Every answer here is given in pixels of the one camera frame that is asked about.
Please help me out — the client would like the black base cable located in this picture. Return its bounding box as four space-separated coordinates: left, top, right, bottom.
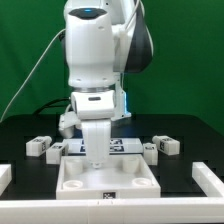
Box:
32 97 73 116

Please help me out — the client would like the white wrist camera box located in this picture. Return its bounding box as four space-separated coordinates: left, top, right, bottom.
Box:
58 111 81 139

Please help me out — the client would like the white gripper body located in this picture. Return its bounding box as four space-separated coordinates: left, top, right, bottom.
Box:
71 91 115 164

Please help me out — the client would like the white base tag plate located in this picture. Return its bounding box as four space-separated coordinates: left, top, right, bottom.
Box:
63 138 143 154

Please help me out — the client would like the white left fence wall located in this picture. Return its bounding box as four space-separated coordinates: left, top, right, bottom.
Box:
0 164 12 196

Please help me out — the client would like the white front fence wall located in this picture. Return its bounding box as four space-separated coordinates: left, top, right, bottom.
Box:
0 197 224 224

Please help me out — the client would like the white right fence wall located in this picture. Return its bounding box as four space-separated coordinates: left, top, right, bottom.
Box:
192 162 224 198

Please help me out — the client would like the white camera cable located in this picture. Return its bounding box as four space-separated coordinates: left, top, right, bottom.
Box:
0 28 67 124

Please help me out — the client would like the white square table top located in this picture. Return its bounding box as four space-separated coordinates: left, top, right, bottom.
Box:
56 154 161 200

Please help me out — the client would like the white fence wall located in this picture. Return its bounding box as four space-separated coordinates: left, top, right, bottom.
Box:
192 162 224 198
0 164 12 196
0 197 224 224

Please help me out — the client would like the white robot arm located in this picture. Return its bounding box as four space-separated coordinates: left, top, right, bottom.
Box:
64 0 153 168

